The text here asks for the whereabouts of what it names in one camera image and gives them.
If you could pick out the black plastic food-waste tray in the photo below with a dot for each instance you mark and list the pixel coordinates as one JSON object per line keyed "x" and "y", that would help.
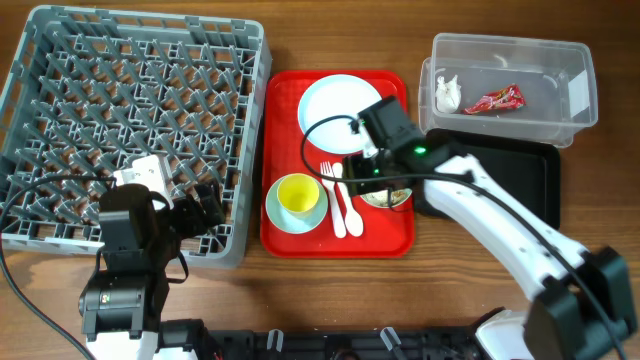
{"x": 529, "y": 171}

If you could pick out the small light blue saucer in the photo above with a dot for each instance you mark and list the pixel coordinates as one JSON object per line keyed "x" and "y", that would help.
{"x": 291, "y": 224}

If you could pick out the clear plastic waste bin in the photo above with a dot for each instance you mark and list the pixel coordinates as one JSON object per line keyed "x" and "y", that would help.
{"x": 556, "y": 78}

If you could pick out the red snack wrapper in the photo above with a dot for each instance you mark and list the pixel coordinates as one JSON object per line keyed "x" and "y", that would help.
{"x": 508, "y": 98}

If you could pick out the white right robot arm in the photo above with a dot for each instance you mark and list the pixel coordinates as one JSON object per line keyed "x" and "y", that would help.
{"x": 581, "y": 303}

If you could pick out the white plastic spoon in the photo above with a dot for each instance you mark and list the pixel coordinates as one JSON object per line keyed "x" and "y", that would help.
{"x": 352, "y": 220}

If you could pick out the grey plastic dishwasher rack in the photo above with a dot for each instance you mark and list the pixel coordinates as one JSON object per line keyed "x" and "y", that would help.
{"x": 91, "y": 90}

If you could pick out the large light blue plate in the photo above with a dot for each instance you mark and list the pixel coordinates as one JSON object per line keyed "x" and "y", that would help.
{"x": 335, "y": 95}

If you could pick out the light green bowl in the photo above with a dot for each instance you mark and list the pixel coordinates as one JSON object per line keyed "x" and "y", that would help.
{"x": 387, "y": 199}

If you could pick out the white tissue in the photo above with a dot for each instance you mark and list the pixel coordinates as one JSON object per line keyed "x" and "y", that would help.
{"x": 448, "y": 95}

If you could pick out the red plastic serving tray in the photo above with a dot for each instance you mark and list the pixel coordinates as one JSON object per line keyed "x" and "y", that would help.
{"x": 386, "y": 233}

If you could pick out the white plastic fork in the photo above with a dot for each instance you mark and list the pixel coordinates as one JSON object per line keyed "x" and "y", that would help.
{"x": 337, "y": 220}

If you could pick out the yellow plastic cup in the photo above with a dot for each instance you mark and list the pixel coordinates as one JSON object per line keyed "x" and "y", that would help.
{"x": 298, "y": 194}

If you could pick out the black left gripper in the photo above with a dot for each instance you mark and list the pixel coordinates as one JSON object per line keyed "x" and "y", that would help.
{"x": 197, "y": 223}

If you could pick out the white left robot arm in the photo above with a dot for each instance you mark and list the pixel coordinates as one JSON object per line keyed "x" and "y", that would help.
{"x": 121, "y": 304}

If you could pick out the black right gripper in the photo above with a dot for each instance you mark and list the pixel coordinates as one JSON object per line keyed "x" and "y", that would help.
{"x": 354, "y": 176}

